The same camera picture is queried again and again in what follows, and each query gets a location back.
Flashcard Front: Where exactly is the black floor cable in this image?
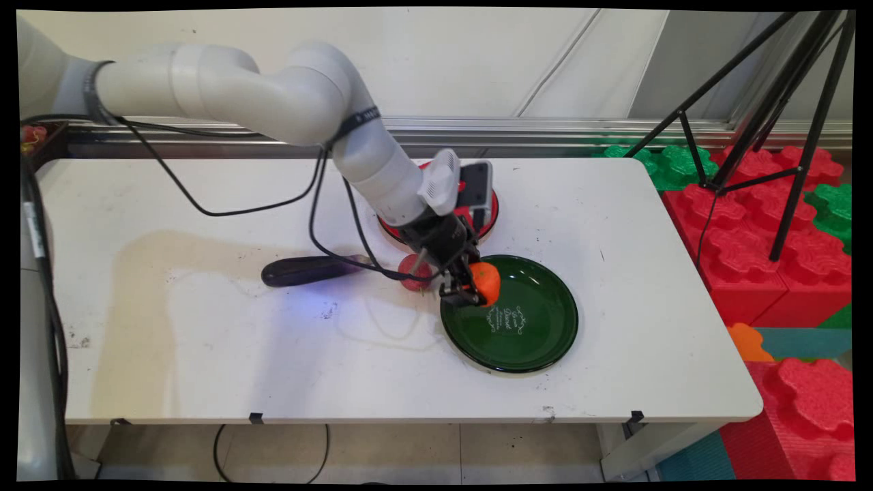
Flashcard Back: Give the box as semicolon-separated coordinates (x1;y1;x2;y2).
213;423;331;486

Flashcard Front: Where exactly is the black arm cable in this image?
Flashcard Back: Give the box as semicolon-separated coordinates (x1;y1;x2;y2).
113;115;327;218

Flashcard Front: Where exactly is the red plate black rim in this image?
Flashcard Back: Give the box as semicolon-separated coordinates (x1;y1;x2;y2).
377;160;500;248

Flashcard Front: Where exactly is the black cable bundle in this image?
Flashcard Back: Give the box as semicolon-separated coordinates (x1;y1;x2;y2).
19;115;77;481

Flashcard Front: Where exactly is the orange foam floor mat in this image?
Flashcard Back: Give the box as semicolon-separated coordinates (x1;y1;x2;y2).
726;323;776;363

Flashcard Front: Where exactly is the purple toy eggplant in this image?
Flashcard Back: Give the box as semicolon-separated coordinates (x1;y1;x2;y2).
261;254;370;288

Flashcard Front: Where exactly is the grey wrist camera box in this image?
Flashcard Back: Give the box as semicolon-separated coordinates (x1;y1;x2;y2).
458;160;494;231

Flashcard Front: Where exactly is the white table leg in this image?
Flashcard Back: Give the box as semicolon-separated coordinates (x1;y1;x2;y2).
599;421;720;482

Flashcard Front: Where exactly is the dark green plate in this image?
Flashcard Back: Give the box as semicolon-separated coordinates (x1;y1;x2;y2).
439;254;580;374

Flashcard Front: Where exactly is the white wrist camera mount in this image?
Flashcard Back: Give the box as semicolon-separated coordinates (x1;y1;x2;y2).
417;149;462;217

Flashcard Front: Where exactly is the metal wall rail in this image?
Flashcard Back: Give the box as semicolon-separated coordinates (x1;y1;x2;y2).
67;115;853;152

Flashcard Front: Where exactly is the green foam block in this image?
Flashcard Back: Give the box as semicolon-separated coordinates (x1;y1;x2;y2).
803;181;853;254
593;142;720;193

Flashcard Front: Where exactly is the large red foam block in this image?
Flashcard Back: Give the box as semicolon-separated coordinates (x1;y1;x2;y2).
660;145;853;329

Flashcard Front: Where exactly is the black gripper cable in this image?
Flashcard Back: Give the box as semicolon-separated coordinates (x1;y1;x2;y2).
308;147;441;283

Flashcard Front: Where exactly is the red round toy fruit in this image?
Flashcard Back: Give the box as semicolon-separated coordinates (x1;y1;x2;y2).
398;254;436;293

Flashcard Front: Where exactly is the black tripod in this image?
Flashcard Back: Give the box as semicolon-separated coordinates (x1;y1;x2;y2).
623;10;857;263

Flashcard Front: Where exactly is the blue foam floor mat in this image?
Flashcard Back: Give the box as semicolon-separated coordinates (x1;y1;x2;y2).
754;326;853;362

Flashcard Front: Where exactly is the orange fruit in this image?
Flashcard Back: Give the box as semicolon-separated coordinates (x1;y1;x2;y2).
468;261;501;307

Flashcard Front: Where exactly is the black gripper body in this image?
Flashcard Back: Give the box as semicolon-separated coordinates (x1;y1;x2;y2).
398;211;479;275

